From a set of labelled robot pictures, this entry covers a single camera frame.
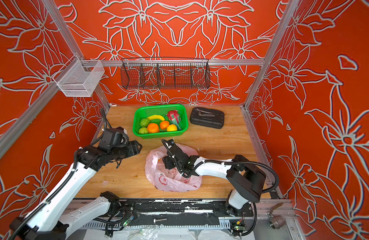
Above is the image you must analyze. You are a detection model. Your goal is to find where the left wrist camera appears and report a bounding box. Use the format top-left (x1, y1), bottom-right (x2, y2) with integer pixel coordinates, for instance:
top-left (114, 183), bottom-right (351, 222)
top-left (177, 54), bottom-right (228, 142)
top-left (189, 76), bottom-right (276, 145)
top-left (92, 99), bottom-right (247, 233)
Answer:
top-left (98, 127), bottom-right (129, 152)

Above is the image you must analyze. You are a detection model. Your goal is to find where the clear plastic wall bin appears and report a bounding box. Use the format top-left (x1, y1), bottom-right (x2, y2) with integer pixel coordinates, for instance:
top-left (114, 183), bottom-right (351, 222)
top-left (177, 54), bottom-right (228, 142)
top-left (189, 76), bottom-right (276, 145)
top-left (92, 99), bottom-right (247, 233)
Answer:
top-left (52, 60), bottom-right (105, 97)

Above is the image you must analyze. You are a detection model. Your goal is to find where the green pear fruit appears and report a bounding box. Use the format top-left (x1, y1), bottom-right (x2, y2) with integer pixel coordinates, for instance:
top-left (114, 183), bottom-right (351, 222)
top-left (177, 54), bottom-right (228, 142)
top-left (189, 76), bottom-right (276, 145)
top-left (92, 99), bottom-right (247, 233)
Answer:
top-left (138, 127), bottom-right (149, 135)

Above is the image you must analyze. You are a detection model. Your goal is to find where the pink plastic bag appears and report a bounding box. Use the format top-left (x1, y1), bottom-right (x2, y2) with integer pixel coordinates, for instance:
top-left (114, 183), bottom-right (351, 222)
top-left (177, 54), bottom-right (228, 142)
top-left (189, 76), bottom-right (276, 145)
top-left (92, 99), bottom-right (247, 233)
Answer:
top-left (145, 146), bottom-right (202, 193)

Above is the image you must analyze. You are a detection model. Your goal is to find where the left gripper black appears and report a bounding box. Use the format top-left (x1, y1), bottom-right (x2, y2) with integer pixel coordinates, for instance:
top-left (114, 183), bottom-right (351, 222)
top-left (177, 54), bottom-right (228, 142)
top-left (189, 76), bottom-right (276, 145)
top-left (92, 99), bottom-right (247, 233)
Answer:
top-left (112, 138), bottom-right (144, 160)

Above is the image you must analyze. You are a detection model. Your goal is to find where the green plastic basket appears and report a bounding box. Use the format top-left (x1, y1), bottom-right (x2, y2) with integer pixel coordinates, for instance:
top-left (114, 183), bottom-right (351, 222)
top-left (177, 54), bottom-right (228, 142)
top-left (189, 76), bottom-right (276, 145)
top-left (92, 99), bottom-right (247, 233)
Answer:
top-left (132, 104), bottom-right (189, 139)

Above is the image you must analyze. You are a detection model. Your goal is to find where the metal cylinder fitting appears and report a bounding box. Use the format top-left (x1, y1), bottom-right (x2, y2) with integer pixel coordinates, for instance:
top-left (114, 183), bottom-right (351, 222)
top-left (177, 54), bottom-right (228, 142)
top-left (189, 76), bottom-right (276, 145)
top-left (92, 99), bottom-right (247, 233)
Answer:
top-left (268, 216), bottom-right (286, 230)

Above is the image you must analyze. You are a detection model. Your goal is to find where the yellow lemon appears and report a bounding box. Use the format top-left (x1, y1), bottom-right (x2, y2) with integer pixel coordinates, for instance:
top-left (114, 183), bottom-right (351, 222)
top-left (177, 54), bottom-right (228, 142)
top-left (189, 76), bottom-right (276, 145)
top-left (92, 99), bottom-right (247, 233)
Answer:
top-left (166, 124), bottom-right (178, 132)

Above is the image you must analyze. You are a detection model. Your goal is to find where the red watermelon slice toy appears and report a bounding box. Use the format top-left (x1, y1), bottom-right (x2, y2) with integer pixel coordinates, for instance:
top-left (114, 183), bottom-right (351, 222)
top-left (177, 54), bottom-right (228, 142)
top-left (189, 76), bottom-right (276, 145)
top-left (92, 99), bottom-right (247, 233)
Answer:
top-left (167, 110), bottom-right (181, 130)

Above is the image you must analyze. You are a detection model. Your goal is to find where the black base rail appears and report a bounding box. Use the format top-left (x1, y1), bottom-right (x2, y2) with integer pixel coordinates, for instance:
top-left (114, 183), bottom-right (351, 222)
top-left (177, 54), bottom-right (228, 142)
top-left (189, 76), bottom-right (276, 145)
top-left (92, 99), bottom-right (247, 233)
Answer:
top-left (120, 199), bottom-right (254, 230)

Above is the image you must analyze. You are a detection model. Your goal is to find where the black wire basket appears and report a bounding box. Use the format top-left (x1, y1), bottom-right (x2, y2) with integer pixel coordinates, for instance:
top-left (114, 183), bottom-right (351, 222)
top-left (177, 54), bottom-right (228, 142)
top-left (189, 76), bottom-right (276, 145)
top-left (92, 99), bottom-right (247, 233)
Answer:
top-left (120, 58), bottom-right (211, 90)

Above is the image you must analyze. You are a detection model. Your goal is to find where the yellow banana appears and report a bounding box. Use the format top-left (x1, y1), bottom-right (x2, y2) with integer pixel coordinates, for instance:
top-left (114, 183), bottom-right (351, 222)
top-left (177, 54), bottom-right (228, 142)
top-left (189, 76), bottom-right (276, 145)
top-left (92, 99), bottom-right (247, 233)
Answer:
top-left (147, 115), bottom-right (165, 121)

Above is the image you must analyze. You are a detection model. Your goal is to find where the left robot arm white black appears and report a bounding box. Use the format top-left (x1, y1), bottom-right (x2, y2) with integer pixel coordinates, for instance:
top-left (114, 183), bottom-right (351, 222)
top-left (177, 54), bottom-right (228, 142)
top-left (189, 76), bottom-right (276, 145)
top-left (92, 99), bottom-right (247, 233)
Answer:
top-left (10, 109), bottom-right (142, 240)

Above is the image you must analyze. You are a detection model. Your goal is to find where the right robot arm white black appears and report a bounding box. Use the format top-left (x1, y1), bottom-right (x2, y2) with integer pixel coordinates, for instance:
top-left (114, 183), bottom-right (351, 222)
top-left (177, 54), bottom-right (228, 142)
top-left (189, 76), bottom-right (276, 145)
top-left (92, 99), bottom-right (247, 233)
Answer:
top-left (162, 140), bottom-right (279, 210)

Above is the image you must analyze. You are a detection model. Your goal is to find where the green lime fruit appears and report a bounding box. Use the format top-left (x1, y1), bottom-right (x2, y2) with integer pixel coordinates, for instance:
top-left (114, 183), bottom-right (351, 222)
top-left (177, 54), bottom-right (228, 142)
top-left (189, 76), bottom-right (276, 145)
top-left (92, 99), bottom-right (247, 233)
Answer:
top-left (139, 118), bottom-right (150, 128)

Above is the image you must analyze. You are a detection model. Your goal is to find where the black tool case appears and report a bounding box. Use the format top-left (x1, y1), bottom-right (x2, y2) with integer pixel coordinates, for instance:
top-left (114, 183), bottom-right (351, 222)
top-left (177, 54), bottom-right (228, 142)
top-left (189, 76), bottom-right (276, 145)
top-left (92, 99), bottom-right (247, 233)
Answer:
top-left (189, 107), bottom-right (225, 129)

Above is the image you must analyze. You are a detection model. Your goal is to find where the orange fruit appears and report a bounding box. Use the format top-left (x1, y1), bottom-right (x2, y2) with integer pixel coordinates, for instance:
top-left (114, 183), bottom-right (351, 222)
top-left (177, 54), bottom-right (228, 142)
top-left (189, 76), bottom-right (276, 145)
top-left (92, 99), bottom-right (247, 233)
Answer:
top-left (147, 123), bottom-right (159, 134)
top-left (159, 121), bottom-right (170, 130)

